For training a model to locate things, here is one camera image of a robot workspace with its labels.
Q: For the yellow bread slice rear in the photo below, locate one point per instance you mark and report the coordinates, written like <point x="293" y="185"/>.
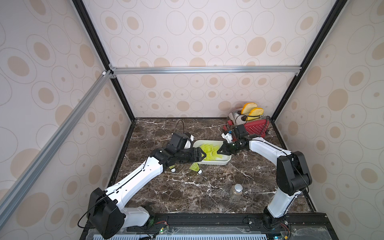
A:
<point x="248" y="107"/>

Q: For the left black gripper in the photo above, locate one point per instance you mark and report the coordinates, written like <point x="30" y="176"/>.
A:
<point x="193" y="157"/>

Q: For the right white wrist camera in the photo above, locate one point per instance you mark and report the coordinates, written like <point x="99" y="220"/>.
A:
<point x="228" y="137"/>

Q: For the red toaster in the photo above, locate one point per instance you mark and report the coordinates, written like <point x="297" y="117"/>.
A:
<point x="259" y="126"/>

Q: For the yellow shuttlecock six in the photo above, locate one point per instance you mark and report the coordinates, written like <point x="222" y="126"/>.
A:
<point x="196" y="168"/>

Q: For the aluminium frame bar left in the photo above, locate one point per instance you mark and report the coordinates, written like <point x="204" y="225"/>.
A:
<point x="22" y="186"/>

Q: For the aluminium frame bar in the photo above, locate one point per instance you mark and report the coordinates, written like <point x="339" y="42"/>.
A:
<point x="22" y="186"/>
<point x="207" y="70"/>

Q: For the yellow shuttlecock nine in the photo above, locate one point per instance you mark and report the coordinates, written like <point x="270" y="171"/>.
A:
<point x="172" y="168"/>

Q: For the yellow bread slice front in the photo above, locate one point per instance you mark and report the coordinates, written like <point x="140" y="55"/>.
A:
<point x="254" y="114"/>

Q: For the aluminium frame bar rear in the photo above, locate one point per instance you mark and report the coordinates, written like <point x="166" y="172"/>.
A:
<point x="207" y="70"/>

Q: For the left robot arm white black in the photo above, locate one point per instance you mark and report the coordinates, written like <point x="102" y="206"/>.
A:
<point x="107" y="211"/>

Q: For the yellow bread slice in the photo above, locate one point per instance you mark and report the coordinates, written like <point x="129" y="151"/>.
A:
<point x="248" y="107"/>
<point x="254" y="114"/>

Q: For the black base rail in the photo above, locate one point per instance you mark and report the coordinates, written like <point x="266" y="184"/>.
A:
<point x="296" y="226"/>

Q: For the yellow shuttlecock two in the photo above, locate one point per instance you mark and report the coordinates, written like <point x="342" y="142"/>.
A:
<point x="209" y="148"/>

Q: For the yellow shuttlecock seven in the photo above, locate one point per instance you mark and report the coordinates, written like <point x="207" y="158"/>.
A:
<point x="213" y="156"/>

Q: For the glass spice jar silver lid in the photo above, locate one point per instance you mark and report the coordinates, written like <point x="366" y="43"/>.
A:
<point x="236" y="192"/>

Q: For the white plastic storage box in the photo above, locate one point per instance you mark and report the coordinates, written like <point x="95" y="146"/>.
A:
<point x="223" y="162"/>

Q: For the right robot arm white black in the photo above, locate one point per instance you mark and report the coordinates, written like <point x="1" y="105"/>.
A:
<point x="292" y="172"/>

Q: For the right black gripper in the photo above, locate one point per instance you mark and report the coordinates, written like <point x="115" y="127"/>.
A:
<point x="227" y="147"/>

